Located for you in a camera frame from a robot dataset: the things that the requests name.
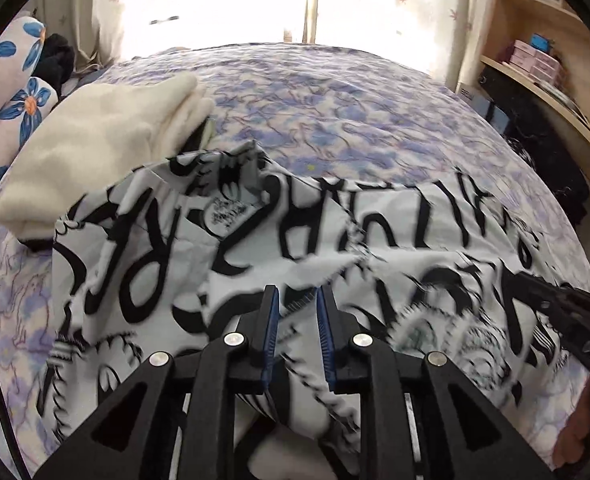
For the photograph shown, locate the black clothes pile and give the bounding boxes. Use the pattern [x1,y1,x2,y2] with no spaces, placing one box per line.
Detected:
[32,34,74,96]

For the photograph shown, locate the wooden bookshelf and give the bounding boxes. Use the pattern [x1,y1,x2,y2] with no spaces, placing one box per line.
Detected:
[454,0,590,176]

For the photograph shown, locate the pink boxes on shelf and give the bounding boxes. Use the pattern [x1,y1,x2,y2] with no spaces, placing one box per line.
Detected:
[509,39,564,87]

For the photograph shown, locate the blue flower pillow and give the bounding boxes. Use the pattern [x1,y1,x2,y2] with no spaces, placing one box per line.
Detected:
[0,15,46,109]
[0,77,58,182]

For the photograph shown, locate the purple floral bed sheet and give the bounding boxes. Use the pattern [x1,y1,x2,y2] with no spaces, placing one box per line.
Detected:
[0,44,590,470]

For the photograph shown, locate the upper blue flower pillow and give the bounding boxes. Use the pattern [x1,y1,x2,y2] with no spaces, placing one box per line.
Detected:
[0,15,46,109]

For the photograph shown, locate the right human hand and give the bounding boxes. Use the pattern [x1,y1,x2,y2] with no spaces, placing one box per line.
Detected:
[552,376,590,479]

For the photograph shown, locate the lower blue flower pillow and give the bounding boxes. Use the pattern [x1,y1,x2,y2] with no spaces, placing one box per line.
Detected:
[0,77,58,182]

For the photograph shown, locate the black white graffiti print garment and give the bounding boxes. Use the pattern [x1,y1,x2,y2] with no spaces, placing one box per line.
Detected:
[37,143,586,454]

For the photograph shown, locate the white floral curtain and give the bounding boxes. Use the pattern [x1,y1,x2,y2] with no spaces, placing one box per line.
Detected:
[93,0,493,88]

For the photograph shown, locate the cream folded blanket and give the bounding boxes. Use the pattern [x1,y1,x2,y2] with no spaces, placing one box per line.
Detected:
[0,72,215,240]

